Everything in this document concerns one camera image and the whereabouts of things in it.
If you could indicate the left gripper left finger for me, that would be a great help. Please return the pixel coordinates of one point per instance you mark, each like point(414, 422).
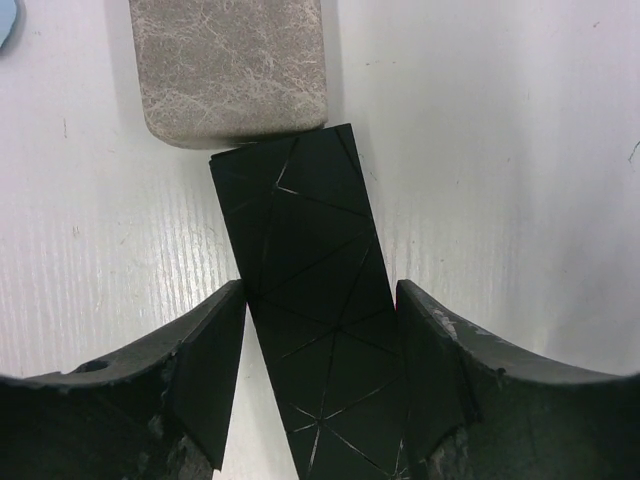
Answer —
point(155, 404)

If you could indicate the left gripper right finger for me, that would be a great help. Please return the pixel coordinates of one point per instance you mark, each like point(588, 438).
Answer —
point(477, 399)

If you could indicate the black rectangular case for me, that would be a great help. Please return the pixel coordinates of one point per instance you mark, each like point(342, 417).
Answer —
point(303, 235)

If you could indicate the grey glasses case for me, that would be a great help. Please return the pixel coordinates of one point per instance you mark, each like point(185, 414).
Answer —
point(212, 71)

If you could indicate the blue cloth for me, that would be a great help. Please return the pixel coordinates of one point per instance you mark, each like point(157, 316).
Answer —
point(12, 13)

